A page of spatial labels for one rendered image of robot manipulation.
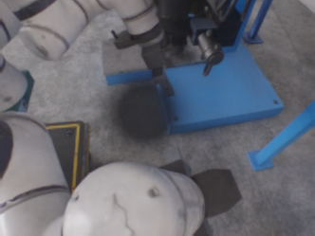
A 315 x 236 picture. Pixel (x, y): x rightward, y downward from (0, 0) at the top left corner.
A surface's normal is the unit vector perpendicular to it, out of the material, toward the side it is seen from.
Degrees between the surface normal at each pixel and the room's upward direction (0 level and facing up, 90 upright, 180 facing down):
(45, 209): 32
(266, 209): 0
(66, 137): 0
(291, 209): 0
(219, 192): 25
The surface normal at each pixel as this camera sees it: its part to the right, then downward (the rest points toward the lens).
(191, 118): 0.03, -0.56
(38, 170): 0.57, -0.70
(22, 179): 0.31, -0.65
